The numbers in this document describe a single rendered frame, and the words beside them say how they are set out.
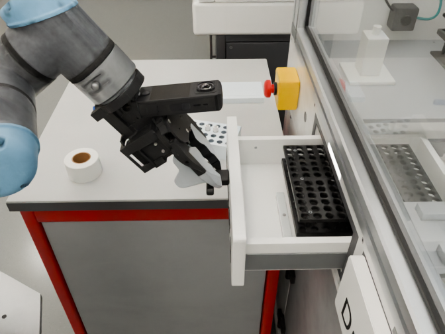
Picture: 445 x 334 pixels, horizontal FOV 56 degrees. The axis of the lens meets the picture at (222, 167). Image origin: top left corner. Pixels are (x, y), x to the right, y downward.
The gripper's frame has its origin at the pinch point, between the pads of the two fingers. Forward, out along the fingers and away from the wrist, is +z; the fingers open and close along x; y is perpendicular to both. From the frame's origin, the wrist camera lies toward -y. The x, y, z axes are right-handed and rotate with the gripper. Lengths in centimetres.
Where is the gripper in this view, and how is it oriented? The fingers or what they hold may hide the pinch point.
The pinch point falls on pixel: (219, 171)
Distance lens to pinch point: 65.3
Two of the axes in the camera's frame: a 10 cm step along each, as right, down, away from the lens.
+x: 0.2, 6.5, -7.6
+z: 5.9, 6.1, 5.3
